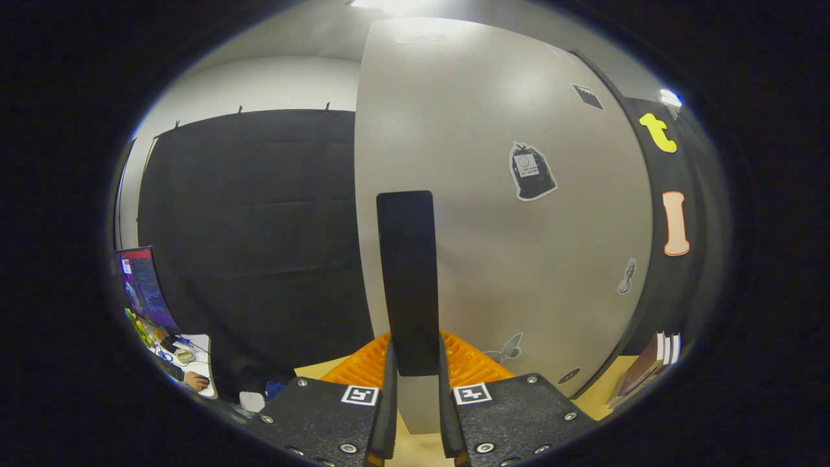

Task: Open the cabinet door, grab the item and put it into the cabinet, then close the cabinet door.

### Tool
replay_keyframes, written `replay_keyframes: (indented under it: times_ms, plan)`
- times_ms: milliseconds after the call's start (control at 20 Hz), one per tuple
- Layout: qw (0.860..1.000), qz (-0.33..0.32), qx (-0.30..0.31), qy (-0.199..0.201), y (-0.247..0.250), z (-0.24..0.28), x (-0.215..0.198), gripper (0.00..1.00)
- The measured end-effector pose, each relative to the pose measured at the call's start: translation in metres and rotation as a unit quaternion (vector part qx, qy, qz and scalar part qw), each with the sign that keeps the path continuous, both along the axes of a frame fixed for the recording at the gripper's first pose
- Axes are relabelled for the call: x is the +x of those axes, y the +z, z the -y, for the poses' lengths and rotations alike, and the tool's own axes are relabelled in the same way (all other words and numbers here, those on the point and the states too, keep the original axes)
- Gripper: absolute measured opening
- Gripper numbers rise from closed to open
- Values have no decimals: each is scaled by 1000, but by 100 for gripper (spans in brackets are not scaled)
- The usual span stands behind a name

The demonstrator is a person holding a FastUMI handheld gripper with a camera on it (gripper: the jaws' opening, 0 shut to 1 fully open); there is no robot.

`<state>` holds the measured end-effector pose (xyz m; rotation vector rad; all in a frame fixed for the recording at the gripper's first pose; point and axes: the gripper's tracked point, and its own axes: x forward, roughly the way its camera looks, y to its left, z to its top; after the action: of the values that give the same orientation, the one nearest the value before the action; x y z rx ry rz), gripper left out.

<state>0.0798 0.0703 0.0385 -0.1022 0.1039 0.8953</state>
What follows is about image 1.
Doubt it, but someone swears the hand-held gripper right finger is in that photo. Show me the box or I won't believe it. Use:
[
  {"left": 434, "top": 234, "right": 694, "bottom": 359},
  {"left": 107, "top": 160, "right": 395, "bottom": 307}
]
[{"left": 438, "top": 331, "right": 597, "bottom": 467}]

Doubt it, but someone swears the beige cabinet door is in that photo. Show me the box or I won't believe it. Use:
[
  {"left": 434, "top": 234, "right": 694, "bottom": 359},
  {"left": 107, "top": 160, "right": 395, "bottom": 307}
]
[{"left": 353, "top": 16, "right": 654, "bottom": 435}]

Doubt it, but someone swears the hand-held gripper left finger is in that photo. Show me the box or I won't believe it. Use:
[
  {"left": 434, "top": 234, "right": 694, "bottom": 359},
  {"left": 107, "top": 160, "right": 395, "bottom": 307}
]
[{"left": 250, "top": 332, "right": 397, "bottom": 467}]

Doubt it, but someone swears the black door handle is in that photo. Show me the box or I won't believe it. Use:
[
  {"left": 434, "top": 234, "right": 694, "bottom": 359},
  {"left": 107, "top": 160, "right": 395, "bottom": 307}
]
[{"left": 376, "top": 190, "right": 442, "bottom": 377}]

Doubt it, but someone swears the yellow green desk object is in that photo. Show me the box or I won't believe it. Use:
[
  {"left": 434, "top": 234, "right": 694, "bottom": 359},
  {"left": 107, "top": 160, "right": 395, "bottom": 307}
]
[{"left": 124, "top": 308, "right": 153, "bottom": 348}]

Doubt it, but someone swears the long ceiling light panel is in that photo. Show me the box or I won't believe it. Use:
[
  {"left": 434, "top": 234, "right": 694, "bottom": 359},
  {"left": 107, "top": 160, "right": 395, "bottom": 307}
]
[{"left": 350, "top": 0, "right": 468, "bottom": 17}]

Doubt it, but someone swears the computer monitor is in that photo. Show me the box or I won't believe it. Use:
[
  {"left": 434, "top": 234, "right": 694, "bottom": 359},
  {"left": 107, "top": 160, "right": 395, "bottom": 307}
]
[{"left": 115, "top": 246, "right": 181, "bottom": 333}]

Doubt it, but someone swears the white office desk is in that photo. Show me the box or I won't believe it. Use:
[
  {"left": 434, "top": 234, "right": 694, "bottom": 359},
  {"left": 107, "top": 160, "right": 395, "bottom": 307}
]
[{"left": 139, "top": 321, "right": 218, "bottom": 400}]

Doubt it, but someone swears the black backdrop cloth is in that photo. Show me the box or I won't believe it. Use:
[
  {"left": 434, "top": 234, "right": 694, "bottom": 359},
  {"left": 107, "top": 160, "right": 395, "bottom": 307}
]
[{"left": 117, "top": 97, "right": 714, "bottom": 416}]

